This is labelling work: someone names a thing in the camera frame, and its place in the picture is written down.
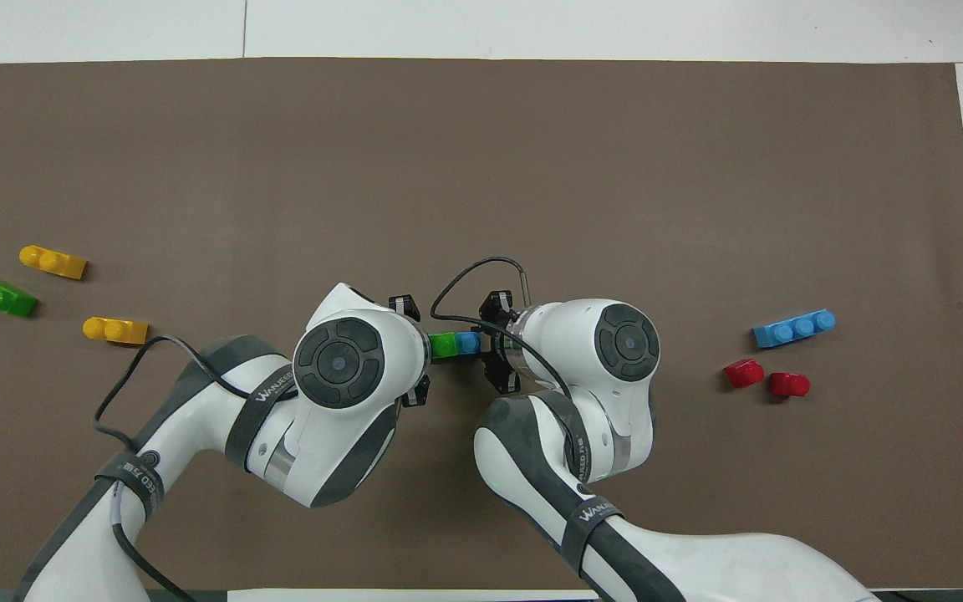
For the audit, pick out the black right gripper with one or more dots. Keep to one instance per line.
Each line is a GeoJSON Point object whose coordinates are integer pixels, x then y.
{"type": "Point", "coordinates": [500, 372]}

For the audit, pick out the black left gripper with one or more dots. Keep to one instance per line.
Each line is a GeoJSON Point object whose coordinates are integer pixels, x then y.
{"type": "Point", "coordinates": [405, 308]}

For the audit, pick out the blue three-stud toy brick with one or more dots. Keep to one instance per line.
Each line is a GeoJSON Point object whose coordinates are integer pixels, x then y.
{"type": "Point", "coordinates": [470, 343]}
{"type": "Point", "coordinates": [795, 329]}

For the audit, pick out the green two-stud toy brick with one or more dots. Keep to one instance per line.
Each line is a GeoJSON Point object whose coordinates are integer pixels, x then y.
{"type": "Point", "coordinates": [2, 298]}
{"type": "Point", "coordinates": [444, 345]}

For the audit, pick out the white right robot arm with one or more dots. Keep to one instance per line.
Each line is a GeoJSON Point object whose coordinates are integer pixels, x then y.
{"type": "Point", "coordinates": [615, 351]}

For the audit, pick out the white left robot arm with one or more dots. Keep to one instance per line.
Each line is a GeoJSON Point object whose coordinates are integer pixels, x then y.
{"type": "Point", "coordinates": [339, 368]}

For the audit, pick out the brown paper table mat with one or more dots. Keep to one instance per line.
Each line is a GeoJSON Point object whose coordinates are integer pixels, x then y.
{"type": "Point", "coordinates": [481, 167]}

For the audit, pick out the red single-stud toy brick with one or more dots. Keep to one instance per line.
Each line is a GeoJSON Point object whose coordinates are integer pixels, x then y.
{"type": "Point", "coordinates": [789, 385]}
{"type": "Point", "coordinates": [744, 374]}

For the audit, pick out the yellow two-stud toy brick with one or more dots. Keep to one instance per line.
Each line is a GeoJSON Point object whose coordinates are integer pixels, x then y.
{"type": "Point", "coordinates": [53, 262]}
{"type": "Point", "coordinates": [115, 331]}

